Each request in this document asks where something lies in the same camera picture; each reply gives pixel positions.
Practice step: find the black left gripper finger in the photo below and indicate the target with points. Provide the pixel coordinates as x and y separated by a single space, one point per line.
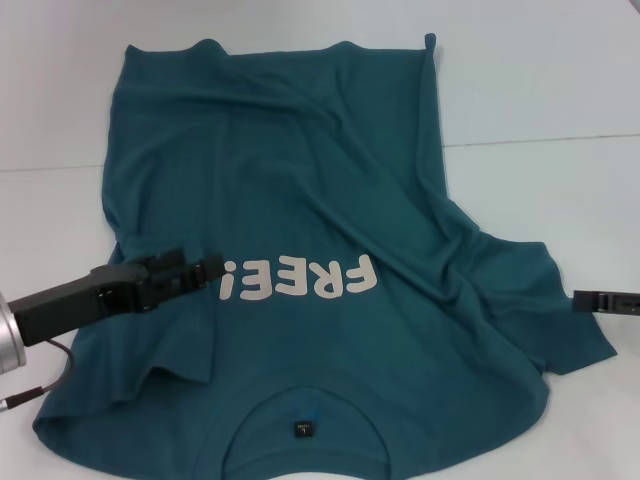
165 260
190 280

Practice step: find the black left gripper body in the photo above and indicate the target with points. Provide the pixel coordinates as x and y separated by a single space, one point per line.
75 305

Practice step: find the teal FREE print T-shirt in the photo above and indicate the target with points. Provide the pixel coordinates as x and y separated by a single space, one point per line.
310 190

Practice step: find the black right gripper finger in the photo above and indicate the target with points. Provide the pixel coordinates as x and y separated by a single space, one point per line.
605 302

